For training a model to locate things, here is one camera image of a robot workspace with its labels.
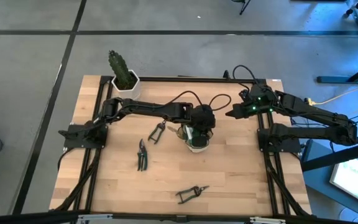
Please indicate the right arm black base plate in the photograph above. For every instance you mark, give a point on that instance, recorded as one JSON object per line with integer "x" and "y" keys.
{"x": 291, "y": 148}

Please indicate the black diagonal beam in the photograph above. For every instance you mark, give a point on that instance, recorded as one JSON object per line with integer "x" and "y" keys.
{"x": 337, "y": 156}

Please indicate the silver metal bracket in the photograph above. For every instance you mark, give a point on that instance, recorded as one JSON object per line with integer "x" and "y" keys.
{"x": 267, "y": 220}
{"x": 95, "y": 217}

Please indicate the tall green cactus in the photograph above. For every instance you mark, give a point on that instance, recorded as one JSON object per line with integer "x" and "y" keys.
{"x": 120, "y": 68}

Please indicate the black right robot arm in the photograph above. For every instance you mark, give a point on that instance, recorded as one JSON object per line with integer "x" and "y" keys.
{"x": 315, "y": 109}

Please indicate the white hexagonal plant pot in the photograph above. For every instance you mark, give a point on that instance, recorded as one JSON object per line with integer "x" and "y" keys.
{"x": 129, "y": 91}

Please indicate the long black crossbar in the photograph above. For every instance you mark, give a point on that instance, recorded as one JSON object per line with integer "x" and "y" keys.
{"x": 26, "y": 217}

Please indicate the green spray bottle white trigger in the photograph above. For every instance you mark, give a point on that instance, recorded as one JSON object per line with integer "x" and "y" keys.
{"x": 190, "y": 135}

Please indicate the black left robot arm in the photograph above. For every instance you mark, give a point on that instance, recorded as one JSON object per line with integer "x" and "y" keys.
{"x": 154, "y": 109}

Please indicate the small black frame bracket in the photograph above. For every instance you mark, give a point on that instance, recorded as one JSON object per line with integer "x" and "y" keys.
{"x": 226, "y": 74}

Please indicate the black chair base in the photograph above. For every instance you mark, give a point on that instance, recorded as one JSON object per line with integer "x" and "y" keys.
{"x": 244, "y": 7}

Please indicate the black floor stand legs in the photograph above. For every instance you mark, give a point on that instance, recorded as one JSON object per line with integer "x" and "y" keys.
{"x": 346, "y": 79}

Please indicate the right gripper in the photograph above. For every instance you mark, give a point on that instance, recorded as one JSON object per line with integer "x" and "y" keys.
{"x": 251, "y": 104}

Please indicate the white lit panel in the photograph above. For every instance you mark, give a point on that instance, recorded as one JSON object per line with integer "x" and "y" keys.
{"x": 351, "y": 179}

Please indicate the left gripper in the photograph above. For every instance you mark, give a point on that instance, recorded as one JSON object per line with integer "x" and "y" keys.
{"x": 204, "y": 118}

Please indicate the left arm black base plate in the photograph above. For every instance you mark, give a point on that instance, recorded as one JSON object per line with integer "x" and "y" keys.
{"x": 73, "y": 141}

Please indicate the black aluminium table frame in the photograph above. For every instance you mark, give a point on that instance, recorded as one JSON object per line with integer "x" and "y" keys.
{"x": 166, "y": 79}

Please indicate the beige green-trimmed gardening bag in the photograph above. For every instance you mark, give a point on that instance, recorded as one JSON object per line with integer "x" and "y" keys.
{"x": 197, "y": 150}

